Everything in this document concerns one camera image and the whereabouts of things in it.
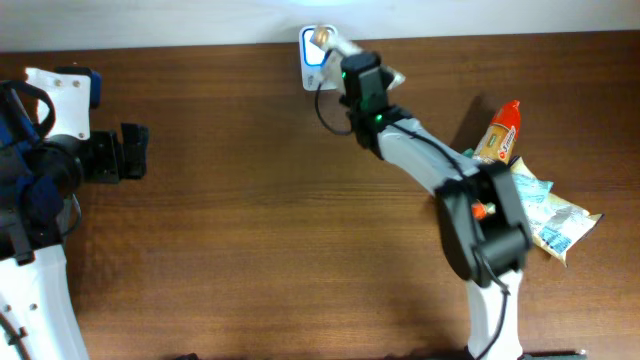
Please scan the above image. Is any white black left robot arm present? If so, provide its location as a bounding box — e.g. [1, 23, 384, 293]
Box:
[1, 80, 150, 359]

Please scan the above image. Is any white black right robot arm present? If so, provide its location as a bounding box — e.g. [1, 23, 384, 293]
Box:
[337, 52, 533, 359]

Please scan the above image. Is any orange brown pasta packet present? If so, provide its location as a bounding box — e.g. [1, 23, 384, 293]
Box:
[470, 99, 522, 221]

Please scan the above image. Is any teal snack packet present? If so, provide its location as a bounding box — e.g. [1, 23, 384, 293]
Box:
[512, 174, 555, 233]

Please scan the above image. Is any green Kleenex tissue pack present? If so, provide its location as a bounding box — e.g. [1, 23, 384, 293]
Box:
[462, 148, 476, 159]

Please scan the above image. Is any yellow blue chip bag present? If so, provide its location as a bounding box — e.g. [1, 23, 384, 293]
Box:
[509, 157, 604, 267]

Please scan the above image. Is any white barcode scanner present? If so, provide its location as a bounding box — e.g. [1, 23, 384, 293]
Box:
[298, 25, 325, 92]

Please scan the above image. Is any white cream tube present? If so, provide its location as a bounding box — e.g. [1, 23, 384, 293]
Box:
[309, 25, 407, 94]

